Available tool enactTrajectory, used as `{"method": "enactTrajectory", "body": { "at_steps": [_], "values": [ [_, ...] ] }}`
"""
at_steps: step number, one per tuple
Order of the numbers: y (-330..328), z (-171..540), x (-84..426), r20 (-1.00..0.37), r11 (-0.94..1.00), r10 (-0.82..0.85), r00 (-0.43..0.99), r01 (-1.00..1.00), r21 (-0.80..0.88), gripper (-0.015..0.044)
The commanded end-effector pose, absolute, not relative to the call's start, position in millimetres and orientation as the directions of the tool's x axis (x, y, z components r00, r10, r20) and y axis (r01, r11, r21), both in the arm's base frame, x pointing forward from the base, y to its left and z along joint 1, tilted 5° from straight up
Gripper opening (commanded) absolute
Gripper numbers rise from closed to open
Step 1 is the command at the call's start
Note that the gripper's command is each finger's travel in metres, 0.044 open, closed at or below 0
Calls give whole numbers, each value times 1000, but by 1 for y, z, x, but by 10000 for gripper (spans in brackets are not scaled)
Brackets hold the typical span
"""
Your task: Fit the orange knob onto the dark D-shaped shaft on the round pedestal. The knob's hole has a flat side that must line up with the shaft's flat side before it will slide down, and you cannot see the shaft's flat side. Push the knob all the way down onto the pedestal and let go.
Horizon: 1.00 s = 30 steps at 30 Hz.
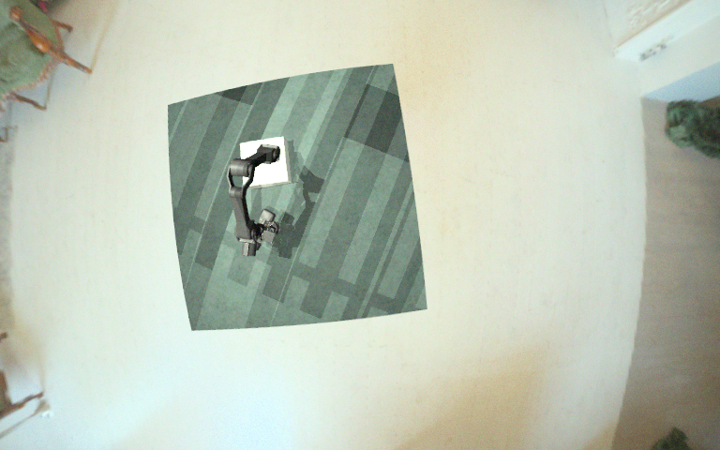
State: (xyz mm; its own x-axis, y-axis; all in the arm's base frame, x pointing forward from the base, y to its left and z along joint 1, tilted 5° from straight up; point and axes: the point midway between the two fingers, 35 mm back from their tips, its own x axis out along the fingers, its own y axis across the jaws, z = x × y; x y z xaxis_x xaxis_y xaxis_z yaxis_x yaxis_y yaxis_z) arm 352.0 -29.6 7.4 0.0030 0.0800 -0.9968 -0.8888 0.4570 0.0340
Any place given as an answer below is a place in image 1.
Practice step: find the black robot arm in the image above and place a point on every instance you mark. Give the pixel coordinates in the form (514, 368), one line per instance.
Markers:
(245, 230)

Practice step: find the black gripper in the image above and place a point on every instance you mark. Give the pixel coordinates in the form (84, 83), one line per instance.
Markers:
(266, 219)

